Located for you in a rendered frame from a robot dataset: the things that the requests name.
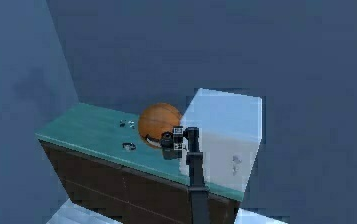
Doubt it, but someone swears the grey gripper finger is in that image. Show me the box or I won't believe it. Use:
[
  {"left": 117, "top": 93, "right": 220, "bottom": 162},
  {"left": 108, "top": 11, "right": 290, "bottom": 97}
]
[
  {"left": 144, "top": 133, "right": 163, "bottom": 147},
  {"left": 147, "top": 140, "right": 164, "bottom": 150}
]

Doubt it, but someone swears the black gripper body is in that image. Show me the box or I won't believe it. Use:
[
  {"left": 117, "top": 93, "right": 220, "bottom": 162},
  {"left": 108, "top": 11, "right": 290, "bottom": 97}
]
[{"left": 160, "top": 131, "right": 183, "bottom": 161}]

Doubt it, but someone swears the orange basketball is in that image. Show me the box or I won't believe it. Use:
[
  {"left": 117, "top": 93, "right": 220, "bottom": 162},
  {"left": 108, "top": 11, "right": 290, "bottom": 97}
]
[{"left": 137, "top": 102, "right": 184, "bottom": 148}]

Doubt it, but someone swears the brown chest with teal top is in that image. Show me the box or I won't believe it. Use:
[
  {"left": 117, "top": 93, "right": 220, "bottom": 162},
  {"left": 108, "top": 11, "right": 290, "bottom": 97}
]
[{"left": 35, "top": 102, "right": 245, "bottom": 224}]

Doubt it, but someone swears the white box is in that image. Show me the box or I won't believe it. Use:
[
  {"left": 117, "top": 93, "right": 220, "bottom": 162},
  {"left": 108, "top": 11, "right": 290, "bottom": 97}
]
[{"left": 178, "top": 87, "right": 264, "bottom": 195}]

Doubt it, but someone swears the small silver ring object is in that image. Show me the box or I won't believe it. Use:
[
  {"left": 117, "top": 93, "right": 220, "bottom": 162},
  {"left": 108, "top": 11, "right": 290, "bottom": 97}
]
[{"left": 122, "top": 141, "right": 137, "bottom": 152}]

